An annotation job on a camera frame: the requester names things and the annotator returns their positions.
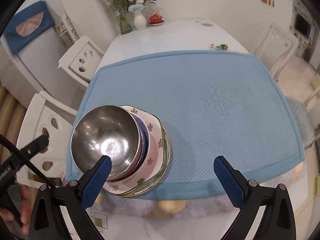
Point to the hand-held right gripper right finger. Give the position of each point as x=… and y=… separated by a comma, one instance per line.
x=228, y=182

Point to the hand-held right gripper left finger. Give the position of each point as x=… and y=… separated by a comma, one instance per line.
x=96, y=181

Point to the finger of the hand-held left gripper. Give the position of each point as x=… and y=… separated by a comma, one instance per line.
x=35, y=145

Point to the magenta steel bowl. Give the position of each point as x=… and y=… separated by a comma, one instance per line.
x=105, y=135

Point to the round leaf print plate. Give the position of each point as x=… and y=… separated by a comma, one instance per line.
x=156, y=183

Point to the blue steel bowl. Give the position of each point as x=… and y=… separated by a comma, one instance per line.
x=144, y=140

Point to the hexagonal tree print plate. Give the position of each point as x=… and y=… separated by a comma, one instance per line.
x=153, y=152
x=165, y=152

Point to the person's left hand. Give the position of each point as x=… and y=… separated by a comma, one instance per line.
x=24, y=205

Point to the light blue textured mat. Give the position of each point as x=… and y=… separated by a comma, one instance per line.
x=212, y=142

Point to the white refrigerator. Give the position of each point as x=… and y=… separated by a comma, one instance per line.
x=32, y=67

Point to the pale teal seat cushion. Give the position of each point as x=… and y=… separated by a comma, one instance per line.
x=300, y=122

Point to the blue refrigerator cover cloth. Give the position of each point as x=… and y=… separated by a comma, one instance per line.
x=27, y=22

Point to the small green figurine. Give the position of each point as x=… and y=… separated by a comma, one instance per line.
x=221, y=46

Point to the glass vase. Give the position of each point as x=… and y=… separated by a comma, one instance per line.
x=125, y=22

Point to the white ceramic vase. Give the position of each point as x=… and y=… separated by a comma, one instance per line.
x=140, y=21

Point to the red lidded teacup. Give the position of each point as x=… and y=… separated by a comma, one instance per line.
x=156, y=20

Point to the black television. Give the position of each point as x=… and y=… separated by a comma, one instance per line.
x=303, y=25

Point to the white wall rack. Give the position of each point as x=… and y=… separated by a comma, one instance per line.
x=68, y=30

